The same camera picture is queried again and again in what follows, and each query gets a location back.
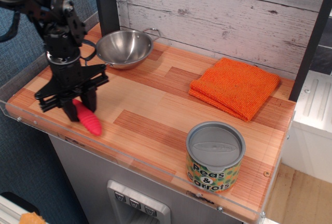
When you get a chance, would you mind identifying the orange folded rag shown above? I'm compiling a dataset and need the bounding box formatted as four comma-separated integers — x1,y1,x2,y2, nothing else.
188,58,281,122

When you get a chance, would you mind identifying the dark vertical post right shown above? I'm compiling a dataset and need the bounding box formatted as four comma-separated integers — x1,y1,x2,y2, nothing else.
288,0,331,102

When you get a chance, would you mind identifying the silver ice dispenser panel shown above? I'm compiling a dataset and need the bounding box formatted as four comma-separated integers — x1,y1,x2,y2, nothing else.
107,180,171,223

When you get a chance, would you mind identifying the grey toy fridge cabinet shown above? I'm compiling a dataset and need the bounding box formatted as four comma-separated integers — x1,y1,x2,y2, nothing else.
48,133,244,224

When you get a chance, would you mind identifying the peas and carrots can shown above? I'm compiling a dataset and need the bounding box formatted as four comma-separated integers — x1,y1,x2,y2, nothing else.
186,121,246,192

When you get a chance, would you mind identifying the red handled metal spoon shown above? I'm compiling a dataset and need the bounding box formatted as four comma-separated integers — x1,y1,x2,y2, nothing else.
73,99,102,136

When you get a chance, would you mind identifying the dark vertical post left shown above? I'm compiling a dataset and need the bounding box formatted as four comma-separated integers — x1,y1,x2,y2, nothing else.
96,0,120,36

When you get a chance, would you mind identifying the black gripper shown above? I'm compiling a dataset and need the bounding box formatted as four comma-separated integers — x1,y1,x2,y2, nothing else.
35,59,108,122

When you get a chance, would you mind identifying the steel bowl with handles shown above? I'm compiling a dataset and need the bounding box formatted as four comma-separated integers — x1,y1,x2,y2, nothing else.
96,27,159,70

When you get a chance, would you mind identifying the orange object bottom corner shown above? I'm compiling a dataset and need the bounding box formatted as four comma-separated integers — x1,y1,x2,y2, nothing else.
19,212,46,224

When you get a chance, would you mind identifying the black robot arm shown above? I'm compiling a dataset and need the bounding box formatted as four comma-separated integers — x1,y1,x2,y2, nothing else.
1,0,108,122

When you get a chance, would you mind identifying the clear acrylic edge guard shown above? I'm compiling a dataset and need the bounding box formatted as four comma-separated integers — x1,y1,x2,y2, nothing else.
0,11,296,219

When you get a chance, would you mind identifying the white toy sink unit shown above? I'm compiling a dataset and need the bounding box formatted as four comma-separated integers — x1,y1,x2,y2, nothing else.
282,71,331,183

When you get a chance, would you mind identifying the dark vertical post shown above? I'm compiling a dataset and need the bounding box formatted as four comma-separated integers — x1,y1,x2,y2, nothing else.
96,0,120,36
288,0,331,102

